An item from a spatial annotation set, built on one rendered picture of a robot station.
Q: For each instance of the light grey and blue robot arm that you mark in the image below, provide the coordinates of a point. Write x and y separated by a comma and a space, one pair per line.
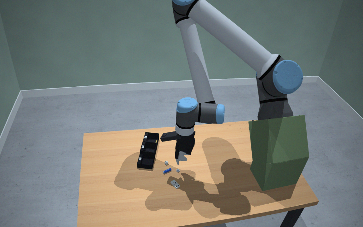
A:
280, 76

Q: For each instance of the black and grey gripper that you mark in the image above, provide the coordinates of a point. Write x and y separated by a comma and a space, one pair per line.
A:
183, 147

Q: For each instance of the black rack of three labelled bins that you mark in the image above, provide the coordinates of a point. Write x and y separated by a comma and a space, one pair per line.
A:
148, 150

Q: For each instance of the grey domino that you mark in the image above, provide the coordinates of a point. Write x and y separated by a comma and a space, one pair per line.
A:
175, 184

